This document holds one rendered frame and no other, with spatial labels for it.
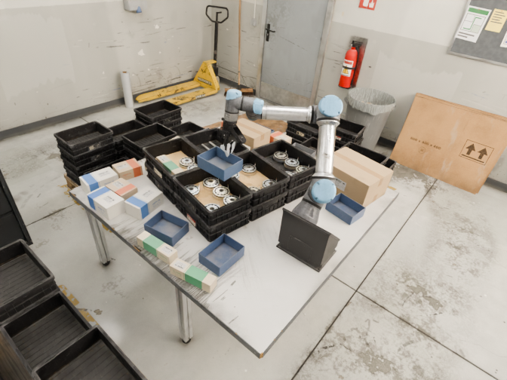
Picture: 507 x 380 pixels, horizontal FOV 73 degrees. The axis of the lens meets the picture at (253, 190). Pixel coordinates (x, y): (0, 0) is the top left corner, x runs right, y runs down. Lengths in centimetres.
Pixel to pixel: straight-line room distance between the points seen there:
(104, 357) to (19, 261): 85
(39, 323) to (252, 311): 115
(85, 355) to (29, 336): 40
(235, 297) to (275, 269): 27
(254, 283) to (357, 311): 112
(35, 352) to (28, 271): 47
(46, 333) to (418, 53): 425
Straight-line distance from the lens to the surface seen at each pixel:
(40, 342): 216
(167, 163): 226
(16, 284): 231
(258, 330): 164
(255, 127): 280
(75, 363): 191
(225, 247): 192
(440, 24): 444
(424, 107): 443
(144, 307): 259
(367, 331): 263
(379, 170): 245
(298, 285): 181
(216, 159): 195
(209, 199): 204
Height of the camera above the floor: 210
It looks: 37 degrees down
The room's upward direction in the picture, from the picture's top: 6 degrees clockwise
